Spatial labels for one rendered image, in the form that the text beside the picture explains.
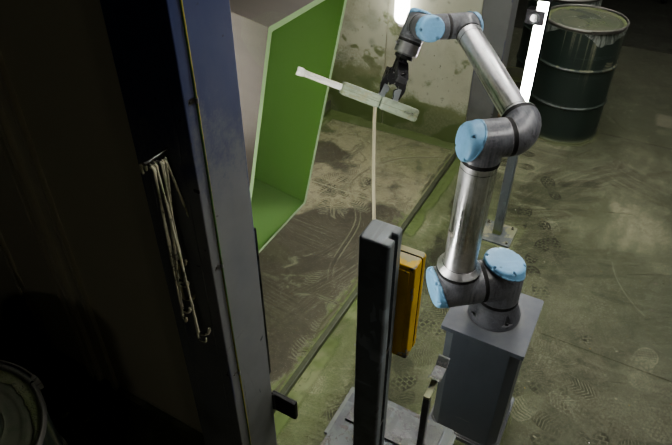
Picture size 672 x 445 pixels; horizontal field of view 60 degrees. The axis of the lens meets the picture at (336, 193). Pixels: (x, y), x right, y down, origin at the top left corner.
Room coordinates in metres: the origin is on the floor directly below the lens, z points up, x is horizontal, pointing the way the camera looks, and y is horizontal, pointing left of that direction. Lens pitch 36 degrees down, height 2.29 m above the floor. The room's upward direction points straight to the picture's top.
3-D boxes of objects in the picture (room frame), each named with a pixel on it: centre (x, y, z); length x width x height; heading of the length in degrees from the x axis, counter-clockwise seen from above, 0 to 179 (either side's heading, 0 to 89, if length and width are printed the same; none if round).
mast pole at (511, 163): (2.73, -0.98, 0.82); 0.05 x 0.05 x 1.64; 61
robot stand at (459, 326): (1.51, -0.59, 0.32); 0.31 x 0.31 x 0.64; 61
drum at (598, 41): (4.05, -1.77, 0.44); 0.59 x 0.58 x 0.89; 166
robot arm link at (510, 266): (1.51, -0.58, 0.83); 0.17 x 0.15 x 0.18; 101
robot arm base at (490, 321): (1.51, -0.59, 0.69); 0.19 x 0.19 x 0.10
